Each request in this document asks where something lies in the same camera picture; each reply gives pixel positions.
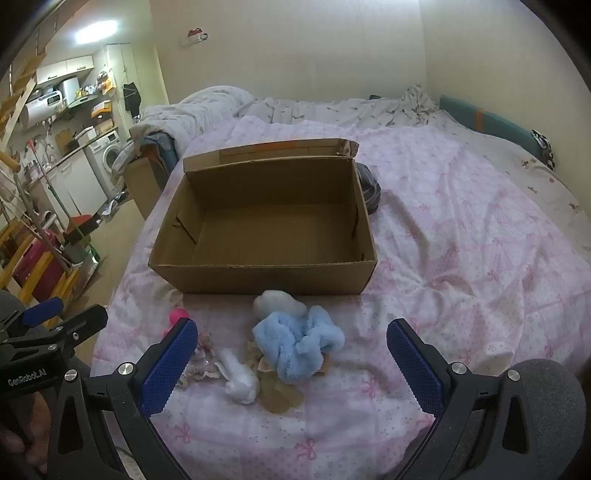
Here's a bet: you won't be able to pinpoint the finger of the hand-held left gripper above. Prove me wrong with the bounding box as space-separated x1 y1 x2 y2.
46 305 109 347
23 298 64 326

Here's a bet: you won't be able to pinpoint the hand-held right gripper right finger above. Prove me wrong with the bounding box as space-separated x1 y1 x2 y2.
387 318 550 480

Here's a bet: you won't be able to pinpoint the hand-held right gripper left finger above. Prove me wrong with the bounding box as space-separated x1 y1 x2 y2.
46 318 199 480

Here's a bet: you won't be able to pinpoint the pink ball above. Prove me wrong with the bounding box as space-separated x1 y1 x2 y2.
163 307 191 337

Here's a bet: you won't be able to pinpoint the white fluffy sock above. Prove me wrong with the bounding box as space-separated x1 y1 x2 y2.
216 347 259 405

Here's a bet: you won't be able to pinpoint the tan cloth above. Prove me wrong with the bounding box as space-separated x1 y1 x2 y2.
249 340 331 414

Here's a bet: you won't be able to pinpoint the light blue fluffy cloth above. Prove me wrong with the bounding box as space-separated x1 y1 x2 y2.
252 305 346 385

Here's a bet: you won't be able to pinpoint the white fluffy ball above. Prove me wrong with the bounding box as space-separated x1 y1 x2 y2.
253 290 306 319

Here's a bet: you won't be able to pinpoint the brown cardboard box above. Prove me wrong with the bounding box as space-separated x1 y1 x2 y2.
148 138 378 296

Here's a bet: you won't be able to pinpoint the person's left hand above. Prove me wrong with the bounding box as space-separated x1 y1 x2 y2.
0 394 51 476

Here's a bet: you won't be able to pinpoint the yellow wooden rack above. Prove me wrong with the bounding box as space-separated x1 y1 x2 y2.
0 217 81 308

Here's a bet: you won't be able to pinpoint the red suitcase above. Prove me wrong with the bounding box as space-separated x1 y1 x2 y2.
13 239 66 302

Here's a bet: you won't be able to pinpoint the pink bow-print blanket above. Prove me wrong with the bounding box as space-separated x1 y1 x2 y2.
90 115 591 480

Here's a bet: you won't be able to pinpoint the white counter cabinet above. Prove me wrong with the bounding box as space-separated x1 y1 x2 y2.
45 148 112 219

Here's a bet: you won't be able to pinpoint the plain cardboard carton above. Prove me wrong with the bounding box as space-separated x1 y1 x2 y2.
124 156 170 220

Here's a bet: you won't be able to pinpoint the white washing machine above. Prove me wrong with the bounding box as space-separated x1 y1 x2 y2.
87 131 124 195

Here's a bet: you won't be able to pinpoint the dark grey cloth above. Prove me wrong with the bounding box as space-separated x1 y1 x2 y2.
356 162 382 216

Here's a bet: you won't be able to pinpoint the white water heater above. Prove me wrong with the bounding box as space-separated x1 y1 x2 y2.
23 89 69 128

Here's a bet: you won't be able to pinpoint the wooden stairs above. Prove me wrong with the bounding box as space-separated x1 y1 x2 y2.
0 50 48 144

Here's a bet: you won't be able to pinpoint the black hanging garment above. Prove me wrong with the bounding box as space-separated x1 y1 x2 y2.
122 82 142 112

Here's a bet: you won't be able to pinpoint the tall white cabinet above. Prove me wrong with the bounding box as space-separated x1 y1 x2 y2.
105 43 140 121

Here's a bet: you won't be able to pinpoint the black and white patterned item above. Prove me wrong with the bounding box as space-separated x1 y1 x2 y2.
530 129 556 172

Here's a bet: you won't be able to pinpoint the grey rumpled duvet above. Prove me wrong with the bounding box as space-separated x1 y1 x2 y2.
129 84 441 144

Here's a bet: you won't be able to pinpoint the teal pillow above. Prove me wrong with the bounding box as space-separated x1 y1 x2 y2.
438 95 540 149

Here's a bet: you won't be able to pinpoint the ceiling light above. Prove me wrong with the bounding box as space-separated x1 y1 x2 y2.
73 15 118 48

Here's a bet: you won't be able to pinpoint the white wall cabinets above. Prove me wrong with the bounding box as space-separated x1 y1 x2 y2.
36 54 96 85

